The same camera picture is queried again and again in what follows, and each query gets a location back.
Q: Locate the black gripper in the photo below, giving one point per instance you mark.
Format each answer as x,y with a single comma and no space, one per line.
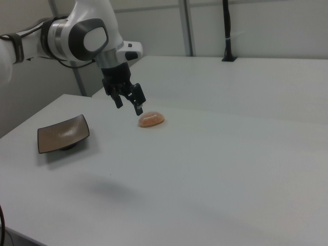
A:
116,74

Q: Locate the round orange-brown bread bun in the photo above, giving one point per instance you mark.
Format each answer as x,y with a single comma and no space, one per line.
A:
151,119

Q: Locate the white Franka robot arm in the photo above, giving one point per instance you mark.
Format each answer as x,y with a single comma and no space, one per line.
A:
77,15

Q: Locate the square brown ceramic plate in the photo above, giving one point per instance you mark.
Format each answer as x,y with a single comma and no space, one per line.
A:
62,134

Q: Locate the black stand pole with base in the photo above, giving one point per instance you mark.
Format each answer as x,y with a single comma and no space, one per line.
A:
227,28

